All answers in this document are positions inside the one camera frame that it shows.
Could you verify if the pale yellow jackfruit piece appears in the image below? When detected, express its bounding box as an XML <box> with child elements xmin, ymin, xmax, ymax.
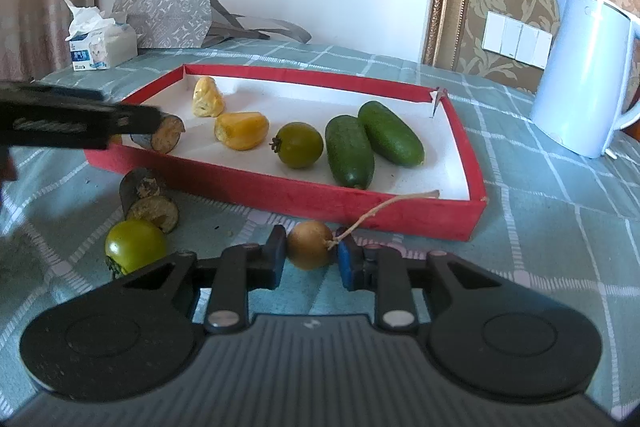
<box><xmin>192</xmin><ymin>76</ymin><xmax>226</xmax><ymax>118</ymax></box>

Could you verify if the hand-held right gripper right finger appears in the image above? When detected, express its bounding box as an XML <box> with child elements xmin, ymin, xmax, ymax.
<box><xmin>336</xmin><ymin>238</ymin><xmax>508</xmax><ymax>333</ymax></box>

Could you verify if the brown longan with stem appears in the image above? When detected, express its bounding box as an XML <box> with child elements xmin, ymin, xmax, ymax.
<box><xmin>286</xmin><ymin>189</ymin><xmax>441</xmax><ymax>271</ymax></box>

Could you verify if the orange jackfruit piece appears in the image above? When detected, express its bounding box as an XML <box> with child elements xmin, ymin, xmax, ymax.
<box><xmin>214</xmin><ymin>112</ymin><xmax>270</xmax><ymax>152</ymax></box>

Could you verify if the white tissue pack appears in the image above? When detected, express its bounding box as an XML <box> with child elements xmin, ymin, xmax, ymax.
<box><xmin>63</xmin><ymin>0</ymin><xmax>139</xmax><ymax>72</ymax></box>

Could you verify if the green tomato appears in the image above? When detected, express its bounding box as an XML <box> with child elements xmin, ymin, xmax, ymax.
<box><xmin>269</xmin><ymin>122</ymin><xmax>325</xmax><ymax>169</ymax></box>
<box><xmin>104</xmin><ymin>219</ymin><xmax>168</xmax><ymax>278</ymax></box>

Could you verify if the eggplant piece on table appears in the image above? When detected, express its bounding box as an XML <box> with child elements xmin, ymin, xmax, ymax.
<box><xmin>119</xmin><ymin>167</ymin><xmax>180</xmax><ymax>235</ymax></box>

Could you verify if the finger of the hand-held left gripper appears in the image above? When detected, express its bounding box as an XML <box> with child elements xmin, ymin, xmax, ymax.
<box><xmin>0</xmin><ymin>101</ymin><xmax>164</xmax><ymax>152</ymax></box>
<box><xmin>0</xmin><ymin>80</ymin><xmax>107</xmax><ymax>104</ymax></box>

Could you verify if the green cucumber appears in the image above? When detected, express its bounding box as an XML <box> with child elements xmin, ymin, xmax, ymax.
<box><xmin>325</xmin><ymin>115</ymin><xmax>376</xmax><ymax>190</ymax></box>
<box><xmin>358</xmin><ymin>101</ymin><xmax>426</xmax><ymax>166</ymax></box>

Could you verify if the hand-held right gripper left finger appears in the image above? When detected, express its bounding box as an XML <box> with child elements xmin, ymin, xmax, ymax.
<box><xmin>115</xmin><ymin>224</ymin><xmax>289</xmax><ymax>334</ymax></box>

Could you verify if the light blue electric kettle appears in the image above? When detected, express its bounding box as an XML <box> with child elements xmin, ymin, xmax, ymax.
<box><xmin>529</xmin><ymin>0</ymin><xmax>640</xmax><ymax>159</ymax></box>

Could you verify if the grey patterned paper bag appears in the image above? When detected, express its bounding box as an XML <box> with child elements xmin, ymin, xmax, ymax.
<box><xmin>111</xmin><ymin>0</ymin><xmax>312</xmax><ymax>49</ymax></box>

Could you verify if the dark purple sugarcane piece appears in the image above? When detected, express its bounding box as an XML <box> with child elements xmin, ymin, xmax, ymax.
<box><xmin>129</xmin><ymin>113</ymin><xmax>187</xmax><ymax>155</ymax></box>

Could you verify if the white wall switch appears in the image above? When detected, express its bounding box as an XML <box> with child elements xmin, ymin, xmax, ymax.
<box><xmin>482</xmin><ymin>11</ymin><xmax>507</xmax><ymax>54</ymax></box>
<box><xmin>517</xmin><ymin>24</ymin><xmax>540</xmax><ymax>64</ymax></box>
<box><xmin>532</xmin><ymin>31</ymin><xmax>554</xmax><ymax>70</ymax></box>
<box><xmin>501</xmin><ymin>18</ymin><xmax>524</xmax><ymax>58</ymax></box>

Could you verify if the red cardboard tray white inside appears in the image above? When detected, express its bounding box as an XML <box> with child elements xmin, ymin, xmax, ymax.
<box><xmin>82</xmin><ymin>63</ymin><xmax>488</xmax><ymax>242</ymax></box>

